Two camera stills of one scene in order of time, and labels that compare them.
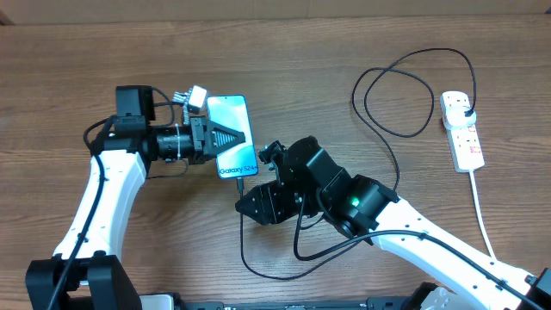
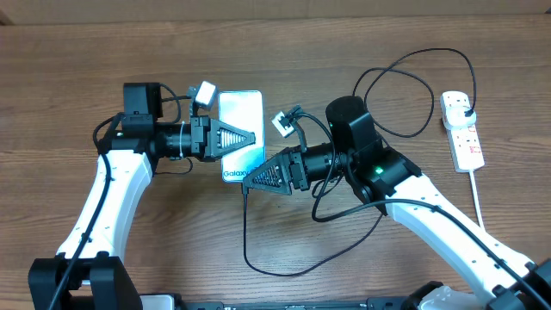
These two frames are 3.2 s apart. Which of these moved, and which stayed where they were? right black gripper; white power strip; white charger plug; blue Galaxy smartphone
Moved: blue Galaxy smartphone; right black gripper
Stayed: white charger plug; white power strip
